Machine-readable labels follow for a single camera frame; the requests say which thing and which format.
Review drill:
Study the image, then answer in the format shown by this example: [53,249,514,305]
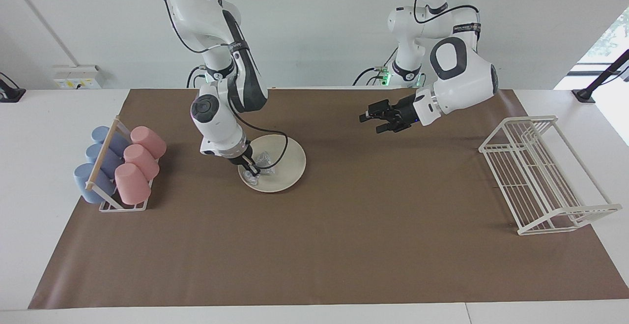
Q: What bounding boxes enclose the clear plastic object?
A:
[243,150,277,185]

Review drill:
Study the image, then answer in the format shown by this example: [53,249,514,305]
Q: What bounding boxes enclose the cream round plate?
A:
[238,134,307,193]

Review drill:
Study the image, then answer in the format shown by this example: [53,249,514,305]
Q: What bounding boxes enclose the pink cup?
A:
[114,163,151,205]
[130,126,167,160]
[123,144,160,180]

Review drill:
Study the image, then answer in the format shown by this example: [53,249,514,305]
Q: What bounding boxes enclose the brown table mat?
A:
[28,88,629,310]

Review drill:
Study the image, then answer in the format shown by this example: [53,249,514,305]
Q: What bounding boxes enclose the cup rack with wooden rod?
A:
[86,115,160,212]

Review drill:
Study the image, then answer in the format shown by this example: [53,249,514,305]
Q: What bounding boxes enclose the blue cup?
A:
[91,126,129,155]
[86,143,123,177]
[74,163,116,204]

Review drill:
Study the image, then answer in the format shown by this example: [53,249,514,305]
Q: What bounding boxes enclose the black table clamp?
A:
[0,72,26,103]

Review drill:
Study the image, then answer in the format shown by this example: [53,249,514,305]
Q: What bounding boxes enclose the black base cable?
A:
[186,65,207,88]
[352,48,399,88]

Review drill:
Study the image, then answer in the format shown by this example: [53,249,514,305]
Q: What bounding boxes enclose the white wall socket box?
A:
[53,65,104,90]

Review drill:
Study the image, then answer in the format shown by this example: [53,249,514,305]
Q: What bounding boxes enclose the white wire basket rack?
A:
[479,115,623,236]

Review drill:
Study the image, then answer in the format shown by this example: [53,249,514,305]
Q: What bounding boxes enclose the white wall conduit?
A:
[4,0,79,67]

